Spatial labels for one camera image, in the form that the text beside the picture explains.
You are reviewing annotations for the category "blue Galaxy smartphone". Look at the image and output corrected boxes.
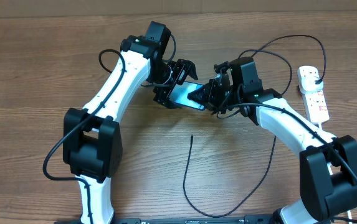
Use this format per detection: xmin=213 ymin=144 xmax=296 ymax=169
xmin=169 ymin=82 xmax=205 ymax=111

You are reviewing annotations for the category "black charging cable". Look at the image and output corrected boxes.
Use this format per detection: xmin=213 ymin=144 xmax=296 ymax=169
xmin=183 ymin=34 xmax=327 ymax=218

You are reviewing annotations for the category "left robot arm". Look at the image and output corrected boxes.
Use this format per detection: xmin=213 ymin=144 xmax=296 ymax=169
xmin=63 ymin=21 xmax=203 ymax=223

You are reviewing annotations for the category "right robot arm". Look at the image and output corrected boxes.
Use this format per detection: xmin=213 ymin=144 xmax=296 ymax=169
xmin=188 ymin=57 xmax=357 ymax=223

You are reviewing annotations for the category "white charger plug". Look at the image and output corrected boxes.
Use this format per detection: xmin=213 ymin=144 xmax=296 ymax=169
xmin=299 ymin=77 xmax=324 ymax=94

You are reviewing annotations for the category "white power strip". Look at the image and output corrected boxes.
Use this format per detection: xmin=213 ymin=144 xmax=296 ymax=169
xmin=297 ymin=65 xmax=330 ymax=126

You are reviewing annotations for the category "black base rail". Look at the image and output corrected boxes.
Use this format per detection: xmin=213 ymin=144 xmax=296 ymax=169
xmin=54 ymin=213 xmax=278 ymax=224

